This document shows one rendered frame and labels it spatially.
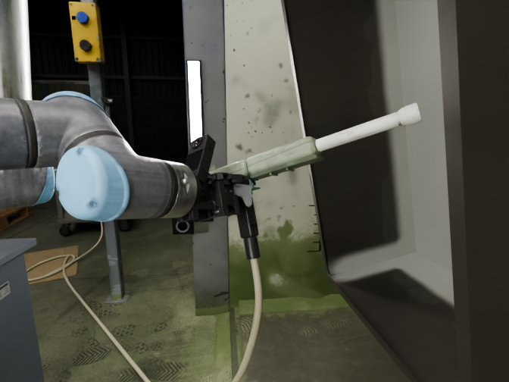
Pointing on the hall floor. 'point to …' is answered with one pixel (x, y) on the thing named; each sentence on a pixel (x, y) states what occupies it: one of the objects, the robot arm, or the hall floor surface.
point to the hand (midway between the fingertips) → (243, 186)
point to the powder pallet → (14, 217)
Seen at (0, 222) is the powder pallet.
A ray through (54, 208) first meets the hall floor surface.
